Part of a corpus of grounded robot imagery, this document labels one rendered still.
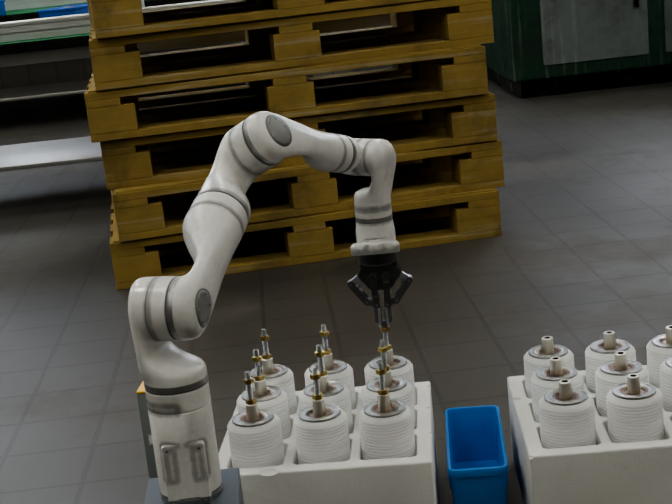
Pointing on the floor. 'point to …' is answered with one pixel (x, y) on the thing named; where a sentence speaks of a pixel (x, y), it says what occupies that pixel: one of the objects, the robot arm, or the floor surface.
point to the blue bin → (476, 455)
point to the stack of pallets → (347, 49)
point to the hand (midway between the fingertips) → (383, 315)
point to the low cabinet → (579, 45)
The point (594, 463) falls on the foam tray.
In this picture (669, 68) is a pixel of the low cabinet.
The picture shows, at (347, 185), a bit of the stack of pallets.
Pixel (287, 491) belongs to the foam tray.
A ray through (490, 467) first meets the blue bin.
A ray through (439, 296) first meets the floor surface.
